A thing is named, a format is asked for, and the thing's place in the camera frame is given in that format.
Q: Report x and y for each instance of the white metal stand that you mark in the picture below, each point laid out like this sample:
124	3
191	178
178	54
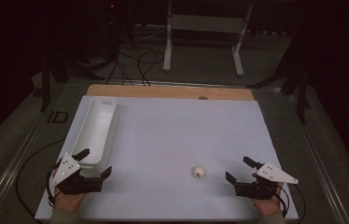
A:
206	23

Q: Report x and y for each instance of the white ball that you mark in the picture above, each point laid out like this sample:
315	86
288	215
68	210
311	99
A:
199	172

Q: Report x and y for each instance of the wooden board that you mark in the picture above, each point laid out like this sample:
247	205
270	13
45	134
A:
163	91

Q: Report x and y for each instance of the metal floor rail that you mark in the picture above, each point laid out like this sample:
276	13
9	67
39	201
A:
322	168
11	168

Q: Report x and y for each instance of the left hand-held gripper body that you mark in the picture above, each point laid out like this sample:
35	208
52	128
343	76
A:
79	185

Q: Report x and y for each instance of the white table mat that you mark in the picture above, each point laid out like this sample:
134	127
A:
169	140

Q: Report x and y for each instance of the black stand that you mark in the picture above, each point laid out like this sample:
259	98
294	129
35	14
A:
45	87
301	99

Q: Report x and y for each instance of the person's left hand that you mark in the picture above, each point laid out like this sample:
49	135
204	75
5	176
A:
68	202

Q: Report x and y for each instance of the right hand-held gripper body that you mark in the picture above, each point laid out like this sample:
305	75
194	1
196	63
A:
253	189

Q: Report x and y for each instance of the white plastic bin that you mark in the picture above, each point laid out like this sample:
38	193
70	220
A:
96	130

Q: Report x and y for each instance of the person's right hand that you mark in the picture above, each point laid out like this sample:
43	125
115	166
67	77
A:
267	207

